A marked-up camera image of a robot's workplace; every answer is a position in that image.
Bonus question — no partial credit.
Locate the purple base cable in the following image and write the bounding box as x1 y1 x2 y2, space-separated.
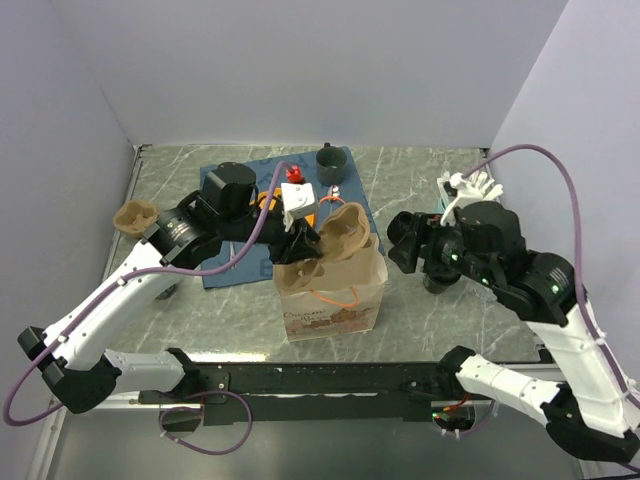
439 399 499 441
158 390 254 457

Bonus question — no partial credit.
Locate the cream paper gift bag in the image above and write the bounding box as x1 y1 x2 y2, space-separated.
278 232 388 342

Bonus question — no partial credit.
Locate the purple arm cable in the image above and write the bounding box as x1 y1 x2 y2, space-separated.
2 160 296 427
459 143 640 474

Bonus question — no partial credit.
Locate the white wrapped straw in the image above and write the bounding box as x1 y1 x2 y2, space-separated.
483 184 504 201
468 170 494 196

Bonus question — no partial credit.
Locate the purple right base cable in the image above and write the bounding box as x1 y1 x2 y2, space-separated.
439 399 499 441

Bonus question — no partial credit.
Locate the dark translucent coffee cup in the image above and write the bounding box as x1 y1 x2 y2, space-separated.
423 273 461 295

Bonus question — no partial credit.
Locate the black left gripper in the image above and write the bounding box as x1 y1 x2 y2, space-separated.
220 207 323 264

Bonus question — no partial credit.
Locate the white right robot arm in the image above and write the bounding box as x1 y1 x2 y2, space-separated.
387 173 639 464

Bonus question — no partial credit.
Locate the orange dotted plate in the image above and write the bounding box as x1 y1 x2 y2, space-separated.
250 188 318 227

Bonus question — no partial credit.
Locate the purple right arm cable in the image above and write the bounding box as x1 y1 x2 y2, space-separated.
459 143 640 474

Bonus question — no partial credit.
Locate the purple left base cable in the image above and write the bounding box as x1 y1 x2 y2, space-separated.
158 390 254 457

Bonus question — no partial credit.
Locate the dark green mug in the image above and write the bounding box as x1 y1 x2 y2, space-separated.
315 142 347 186

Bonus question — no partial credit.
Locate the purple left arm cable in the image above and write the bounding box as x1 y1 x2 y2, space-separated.
2 160 296 427

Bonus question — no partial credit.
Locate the blue letter placemat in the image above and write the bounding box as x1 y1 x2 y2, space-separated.
202 147 377 290

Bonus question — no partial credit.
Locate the silver spoon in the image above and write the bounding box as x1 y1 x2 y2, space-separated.
327 185 340 198

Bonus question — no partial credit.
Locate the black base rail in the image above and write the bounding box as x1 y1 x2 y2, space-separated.
138 362 465 426

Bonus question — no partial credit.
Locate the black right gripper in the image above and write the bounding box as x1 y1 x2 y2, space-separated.
384 209 495 285

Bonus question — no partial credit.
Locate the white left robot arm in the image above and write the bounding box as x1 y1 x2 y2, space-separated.
18 162 322 414

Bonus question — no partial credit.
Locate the brown cardboard cup carrier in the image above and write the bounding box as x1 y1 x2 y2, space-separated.
274 202 376 297

